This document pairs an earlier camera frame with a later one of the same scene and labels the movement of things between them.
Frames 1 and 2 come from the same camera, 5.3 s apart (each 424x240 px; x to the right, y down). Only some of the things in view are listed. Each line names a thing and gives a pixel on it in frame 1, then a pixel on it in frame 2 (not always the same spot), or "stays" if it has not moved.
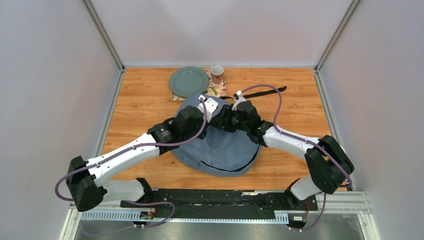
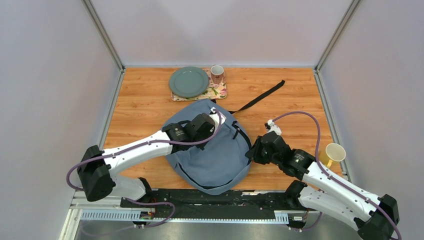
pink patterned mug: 217,74 stays
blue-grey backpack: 190,100 -> 226,158
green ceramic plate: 186,81 stays
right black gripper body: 232,122 -> 259,155
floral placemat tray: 220,89 stays
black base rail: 220,204 stays
